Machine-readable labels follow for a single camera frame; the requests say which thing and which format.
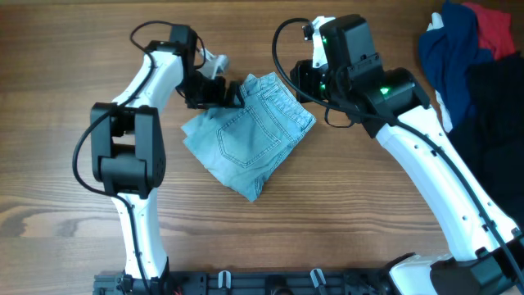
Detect light blue denim shorts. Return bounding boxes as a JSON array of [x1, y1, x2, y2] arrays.
[[182, 73, 316, 202]]

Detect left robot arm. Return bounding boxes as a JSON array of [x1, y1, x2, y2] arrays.
[[78, 24, 245, 294]]

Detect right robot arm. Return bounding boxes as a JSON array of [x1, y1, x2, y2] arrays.
[[287, 14, 523, 294]]

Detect white garment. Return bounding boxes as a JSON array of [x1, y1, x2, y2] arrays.
[[427, 12, 453, 133]]

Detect navy blue garment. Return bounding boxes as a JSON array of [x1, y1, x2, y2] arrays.
[[418, 1, 494, 127]]

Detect black garment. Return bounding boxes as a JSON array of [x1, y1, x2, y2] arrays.
[[449, 52, 523, 228]]

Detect red garment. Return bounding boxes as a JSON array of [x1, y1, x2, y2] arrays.
[[463, 2, 517, 61]]

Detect right black camera cable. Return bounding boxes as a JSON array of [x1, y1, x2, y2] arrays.
[[271, 17, 524, 288]]

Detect black camera cable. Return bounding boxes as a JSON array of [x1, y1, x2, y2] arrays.
[[271, 17, 524, 288], [71, 20, 173, 295]]

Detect left black camera cable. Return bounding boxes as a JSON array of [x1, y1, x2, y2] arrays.
[[71, 20, 173, 295]]

